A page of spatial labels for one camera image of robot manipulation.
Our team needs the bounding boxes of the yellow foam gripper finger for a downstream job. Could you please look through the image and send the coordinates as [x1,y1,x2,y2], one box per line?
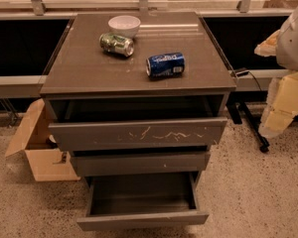
[254,30,280,57]

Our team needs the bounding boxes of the grey bottom drawer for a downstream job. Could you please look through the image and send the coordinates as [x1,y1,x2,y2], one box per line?
[76,173,208,231]

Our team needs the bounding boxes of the grey drawer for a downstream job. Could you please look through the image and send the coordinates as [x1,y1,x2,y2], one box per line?
[76,173,208,231]
[49,96,227,152]
[71,149,211,177]

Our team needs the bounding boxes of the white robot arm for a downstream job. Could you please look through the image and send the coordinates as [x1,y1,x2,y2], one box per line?
[254,6,298,70]

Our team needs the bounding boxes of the grey drawer cabinet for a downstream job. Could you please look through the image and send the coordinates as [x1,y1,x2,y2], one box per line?
[39,11,237,187]

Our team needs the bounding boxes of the grey top drawer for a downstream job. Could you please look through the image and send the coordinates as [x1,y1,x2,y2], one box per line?
[49,96,227,152]

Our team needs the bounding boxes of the grey middle drawer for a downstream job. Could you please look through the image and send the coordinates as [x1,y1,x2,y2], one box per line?
[71,149,211,177]

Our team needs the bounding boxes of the black rolling stand leg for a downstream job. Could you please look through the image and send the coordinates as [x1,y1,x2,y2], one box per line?
[226,96,269,154]

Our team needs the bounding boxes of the blue pepsi can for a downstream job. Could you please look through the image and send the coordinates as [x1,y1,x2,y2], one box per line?
[146,53,185,78]

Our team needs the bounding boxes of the white ceramic bowl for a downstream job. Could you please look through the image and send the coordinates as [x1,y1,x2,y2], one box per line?
[108,15,141,39]

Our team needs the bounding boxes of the green soda can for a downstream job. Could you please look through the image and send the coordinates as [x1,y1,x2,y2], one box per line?
[99,33,134,57]

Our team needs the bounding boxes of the open cardboard box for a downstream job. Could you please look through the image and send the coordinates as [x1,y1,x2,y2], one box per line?
[5,99,80,181]

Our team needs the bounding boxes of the black cable with plug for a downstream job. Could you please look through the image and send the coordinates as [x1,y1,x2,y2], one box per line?
[229,66,263,92]

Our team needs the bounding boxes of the grey window ledge rail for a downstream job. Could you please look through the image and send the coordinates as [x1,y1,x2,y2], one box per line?
[0,69,290,99]

